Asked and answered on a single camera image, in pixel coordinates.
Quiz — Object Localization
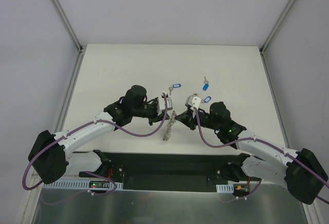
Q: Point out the metal key ring disc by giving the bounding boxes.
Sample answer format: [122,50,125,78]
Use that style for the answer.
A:
[162,111,177,141]

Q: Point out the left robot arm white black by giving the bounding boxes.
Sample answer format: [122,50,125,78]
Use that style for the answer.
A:
[22,85,172,190]

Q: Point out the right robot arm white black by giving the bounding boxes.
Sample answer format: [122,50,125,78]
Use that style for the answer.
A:
[175,102,328,204]

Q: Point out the key with blue white tag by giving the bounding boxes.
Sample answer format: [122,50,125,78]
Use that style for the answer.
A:
[201,96,212,103]

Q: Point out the key with blue framed tag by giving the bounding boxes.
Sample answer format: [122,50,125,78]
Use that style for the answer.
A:
[168,83,181,95]

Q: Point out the key with solid blue tag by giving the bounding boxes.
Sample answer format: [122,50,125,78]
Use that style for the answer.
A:
[202,76,209,91]

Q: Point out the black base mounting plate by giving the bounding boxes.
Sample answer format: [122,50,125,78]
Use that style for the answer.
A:
[91,150,251,192]

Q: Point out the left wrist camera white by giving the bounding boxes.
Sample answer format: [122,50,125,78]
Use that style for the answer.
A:
[157,91,173,115]

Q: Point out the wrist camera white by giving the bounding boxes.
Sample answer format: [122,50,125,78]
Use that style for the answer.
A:
[185,95,202,110]
[157,91,173,115]

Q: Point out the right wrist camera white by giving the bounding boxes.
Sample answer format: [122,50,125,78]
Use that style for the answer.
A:
[185,95,202,110]

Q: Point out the right white cable duct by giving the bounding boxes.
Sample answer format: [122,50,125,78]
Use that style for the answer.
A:
[216,183,234,194]

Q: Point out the white cable duct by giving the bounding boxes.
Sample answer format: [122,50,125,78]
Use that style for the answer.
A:
[216,183,234,194]
[44,179,115,191]

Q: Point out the left white cable duct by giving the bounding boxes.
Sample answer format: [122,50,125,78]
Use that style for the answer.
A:
[44,179,115,191]

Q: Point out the left aluminium frame post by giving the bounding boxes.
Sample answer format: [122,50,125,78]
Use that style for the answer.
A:
[38,0,87,54]

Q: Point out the aluminium frame post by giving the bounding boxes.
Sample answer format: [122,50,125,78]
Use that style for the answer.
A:
[260,0,297,56]
[38,0,87,54]

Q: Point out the right aluminium frame post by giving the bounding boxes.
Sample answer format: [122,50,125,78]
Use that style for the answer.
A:
[260,0,297,56]

